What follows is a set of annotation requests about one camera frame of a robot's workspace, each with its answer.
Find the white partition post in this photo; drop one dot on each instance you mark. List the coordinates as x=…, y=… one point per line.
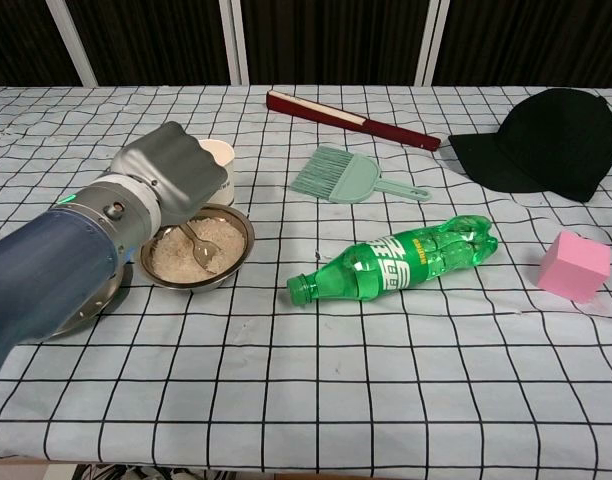
x=73, y=40
x=234, y=40
x=432, y=40

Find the white rice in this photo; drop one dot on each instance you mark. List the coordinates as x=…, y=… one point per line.
x=173, y=255

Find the white paper cup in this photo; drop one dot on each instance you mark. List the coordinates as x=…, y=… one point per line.
x=227, y=165

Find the metal spoon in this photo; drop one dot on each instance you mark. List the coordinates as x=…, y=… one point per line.
x=206, y=255

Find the teal mini dustpan brush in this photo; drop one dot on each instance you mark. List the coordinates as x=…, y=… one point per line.
x=356, y=180

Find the steel bowl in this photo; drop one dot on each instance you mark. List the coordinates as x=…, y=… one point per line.
x=248, y=245

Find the black baseball cap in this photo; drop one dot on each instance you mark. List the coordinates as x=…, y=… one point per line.
x=546, y=145

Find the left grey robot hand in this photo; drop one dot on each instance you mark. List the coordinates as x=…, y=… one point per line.
x=176, y=170

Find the pink foam cube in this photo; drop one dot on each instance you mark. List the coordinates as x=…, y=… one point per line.
x=576, y=265

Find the checkered white tablecloth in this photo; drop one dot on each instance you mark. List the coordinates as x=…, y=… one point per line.
x=306, y=380

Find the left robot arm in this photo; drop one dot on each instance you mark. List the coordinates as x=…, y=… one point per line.
x=46, y=270

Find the green plastic bottle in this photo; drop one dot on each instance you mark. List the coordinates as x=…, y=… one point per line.
x=386, y=270

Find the empty steel plate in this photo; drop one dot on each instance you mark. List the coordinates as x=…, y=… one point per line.
x=96, y=305

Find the dark red folding fan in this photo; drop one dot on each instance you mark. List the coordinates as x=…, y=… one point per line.
x=386, y=129

